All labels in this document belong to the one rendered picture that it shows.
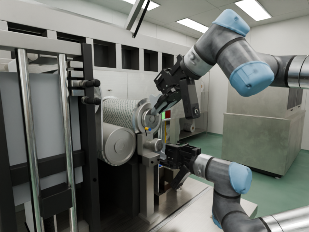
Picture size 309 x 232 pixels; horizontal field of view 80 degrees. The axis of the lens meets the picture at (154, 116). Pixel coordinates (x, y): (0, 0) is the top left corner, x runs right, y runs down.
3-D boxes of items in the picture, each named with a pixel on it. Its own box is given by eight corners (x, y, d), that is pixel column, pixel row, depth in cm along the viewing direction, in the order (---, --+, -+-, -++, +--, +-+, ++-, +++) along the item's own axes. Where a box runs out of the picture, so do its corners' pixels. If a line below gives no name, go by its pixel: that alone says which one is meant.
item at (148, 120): (144, 131, 62) (144, 109, 61) (140, 130, 64) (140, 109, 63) (159, 127, 68) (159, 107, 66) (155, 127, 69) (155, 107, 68)
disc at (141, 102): (132, 142, 62) (131, 99, 59) (131, 142, 62) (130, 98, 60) (162, 134, 72) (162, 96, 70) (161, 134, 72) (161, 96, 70)
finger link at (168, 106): (155, 102, 68) (168, 86, 61) (163, 115, 66) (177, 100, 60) (148, 103, 66) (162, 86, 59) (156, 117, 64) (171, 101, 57)
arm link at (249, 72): (292, 76, 39) (260, 41, 44) (265, 73, 33) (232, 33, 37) (260, 98, 45) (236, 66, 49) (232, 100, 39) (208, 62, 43)
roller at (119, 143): (105, 170, 55) (104, 130, 53) (72, 149, 73) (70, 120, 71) (136, 159, 63) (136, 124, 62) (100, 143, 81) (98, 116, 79)
